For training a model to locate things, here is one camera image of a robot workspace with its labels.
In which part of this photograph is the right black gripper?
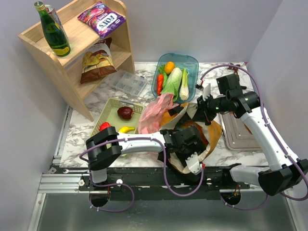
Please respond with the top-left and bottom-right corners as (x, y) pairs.
(193, 92), (229, 122)

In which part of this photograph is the green celery stalk bunch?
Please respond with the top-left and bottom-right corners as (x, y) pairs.
(179, 68), (189, 101)

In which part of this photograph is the orange tote bag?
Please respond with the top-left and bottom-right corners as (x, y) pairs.
(161, 103), (222, 182)

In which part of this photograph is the napa cabbage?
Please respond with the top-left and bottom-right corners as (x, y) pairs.
(161, 67), (182, 102)

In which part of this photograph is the pink plastic grocery bag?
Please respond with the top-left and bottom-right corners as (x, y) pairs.
(137, 93), (178, 134)

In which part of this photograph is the orange carrot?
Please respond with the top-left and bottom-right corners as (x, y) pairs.
(157, 74), (164, 96)

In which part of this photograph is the orange tangerine fruit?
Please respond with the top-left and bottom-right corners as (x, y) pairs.
(164, 62), (175, 75)

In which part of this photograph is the yellow banana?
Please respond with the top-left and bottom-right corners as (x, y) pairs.
(118, 126), (135, 133)

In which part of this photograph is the red tomato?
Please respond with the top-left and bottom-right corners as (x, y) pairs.
(99, 122), (111, 131)

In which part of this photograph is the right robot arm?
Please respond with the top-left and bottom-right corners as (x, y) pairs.
(193, 74), (308, 196)

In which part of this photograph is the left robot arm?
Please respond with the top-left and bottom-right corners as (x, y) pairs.
(86, 126), (206, 190)

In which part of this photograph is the black clamp tool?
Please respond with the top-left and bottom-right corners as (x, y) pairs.
(235, 72), (247, 90)

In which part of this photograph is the silver metal tray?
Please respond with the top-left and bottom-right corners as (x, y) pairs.
(219, 113), (261, 151)

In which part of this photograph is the small brown silver tool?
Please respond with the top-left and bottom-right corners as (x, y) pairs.
(228, 63), (241, 74)

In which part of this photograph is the teal transparent plastic container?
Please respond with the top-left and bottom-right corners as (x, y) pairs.
(151, 53), (199, 104)

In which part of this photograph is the clear plastic compartment box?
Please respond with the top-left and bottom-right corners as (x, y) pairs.
(106, 70), (148, 97)

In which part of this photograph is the red apple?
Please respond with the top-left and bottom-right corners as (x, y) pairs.
(117, 106), (134, 120)

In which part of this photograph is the light green plastic basket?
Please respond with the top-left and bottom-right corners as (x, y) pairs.
(90, 98), (144, 137)

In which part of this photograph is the brown potato chips bag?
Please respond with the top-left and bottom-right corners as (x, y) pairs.
(80, 38), (117, 84)

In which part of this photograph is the purple Fox's candy bag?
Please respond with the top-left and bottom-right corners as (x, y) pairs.
(77, 2), (126, 39)

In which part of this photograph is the wooden shelf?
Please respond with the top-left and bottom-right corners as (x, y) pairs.
(18, 0), (135, 121)

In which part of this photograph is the green glass bottle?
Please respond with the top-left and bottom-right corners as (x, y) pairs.
(34, 1), (71, 57)

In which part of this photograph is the red silver soda can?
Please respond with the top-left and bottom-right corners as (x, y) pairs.
(45, 4), (63, 30)

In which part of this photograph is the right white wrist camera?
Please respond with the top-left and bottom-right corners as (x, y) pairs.
(195, 83), (211, 101)

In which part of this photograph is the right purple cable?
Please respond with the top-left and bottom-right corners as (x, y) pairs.
(201, 64), (308, 210)

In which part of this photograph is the purple cable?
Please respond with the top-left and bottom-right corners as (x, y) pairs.
(79, 137), (205, 212)
(201, 64), (308, 210)

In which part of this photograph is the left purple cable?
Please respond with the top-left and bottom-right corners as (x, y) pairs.
(79, 137), (205, 212)

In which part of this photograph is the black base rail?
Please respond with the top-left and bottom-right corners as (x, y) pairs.
(79, 167), (250, 200)

